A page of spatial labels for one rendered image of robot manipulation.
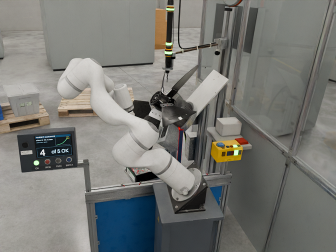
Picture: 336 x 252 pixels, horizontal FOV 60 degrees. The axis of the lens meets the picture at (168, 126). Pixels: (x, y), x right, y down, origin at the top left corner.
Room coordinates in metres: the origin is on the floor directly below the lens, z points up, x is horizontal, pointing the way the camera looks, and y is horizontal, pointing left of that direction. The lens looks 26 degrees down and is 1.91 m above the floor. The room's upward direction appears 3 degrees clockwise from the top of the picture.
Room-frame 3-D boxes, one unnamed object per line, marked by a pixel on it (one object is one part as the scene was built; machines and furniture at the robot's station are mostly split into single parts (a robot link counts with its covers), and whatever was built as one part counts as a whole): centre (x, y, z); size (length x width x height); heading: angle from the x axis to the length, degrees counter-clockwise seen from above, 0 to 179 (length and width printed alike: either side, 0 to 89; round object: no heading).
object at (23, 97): (4.03, 2.18, 0.31); 0.60 x 0.42 x 0.33; 34
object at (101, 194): (1.43, 0.02, 0.82); 0.90 x 0.04 x 0.08; 106
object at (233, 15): (2.36, -0.43, 0.90); 0.08 x 0.06 x 1.80; 51
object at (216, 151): (1.54, -0.36, 1.02); 0.16 x 0.10 x 0.11; 106
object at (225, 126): (2.15, -0.48, 0.92); 0.17 x 0.16 x 0.11; 106
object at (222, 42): (2.29, -0.37, 1.54); 0.10 x 0.07 x 0.09; 141
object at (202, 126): (2.03, -0.26, 0.58); 0.09 x 0.05 x 1.15; 16
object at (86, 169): (1.31, 0.43, 0.96); 0.03 x 0.03 x 0.20; 16
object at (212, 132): (2.07, -0.48, 0.85); 0.36 x 0.24 x 0.03; 16
